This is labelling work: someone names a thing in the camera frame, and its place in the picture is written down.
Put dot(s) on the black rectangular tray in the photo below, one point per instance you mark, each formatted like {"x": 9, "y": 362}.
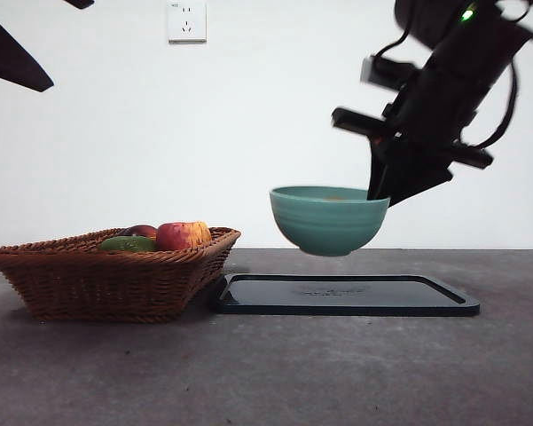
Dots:
{"x": 381, "y": 297}

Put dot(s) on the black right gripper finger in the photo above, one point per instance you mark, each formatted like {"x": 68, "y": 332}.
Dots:
{"x": 417, "y": 177}
{"x": 379, "y": 173}

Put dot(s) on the green oval fruit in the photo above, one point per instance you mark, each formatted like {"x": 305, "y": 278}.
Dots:
{"x": 126, "y": 245}

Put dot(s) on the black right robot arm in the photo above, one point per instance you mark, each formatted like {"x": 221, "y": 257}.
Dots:
{"x": 470, "y": 57}

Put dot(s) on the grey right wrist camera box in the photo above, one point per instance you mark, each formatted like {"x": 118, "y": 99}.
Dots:
{"x": 368, "y": 70}

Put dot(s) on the red yellow apple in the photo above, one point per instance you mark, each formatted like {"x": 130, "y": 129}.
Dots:
{"x": 182, "y": 236}

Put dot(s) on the white wall socket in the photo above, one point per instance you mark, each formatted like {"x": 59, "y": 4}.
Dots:
{"x": 187, "y": 22}

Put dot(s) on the dark red plum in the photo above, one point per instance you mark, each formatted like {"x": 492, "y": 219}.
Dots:
{"x": 139, "y": 231}

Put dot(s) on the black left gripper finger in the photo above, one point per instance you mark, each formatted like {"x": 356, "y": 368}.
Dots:
{"x": 4, "y": 57}
{"x": 80, "y": 3}

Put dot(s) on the brown wicker basket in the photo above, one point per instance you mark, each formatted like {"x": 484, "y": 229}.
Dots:
{"x": 106, "y": 284}

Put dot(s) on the teal ribbed bowl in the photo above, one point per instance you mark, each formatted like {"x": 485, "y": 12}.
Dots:
{"x": 328, "y": 226}

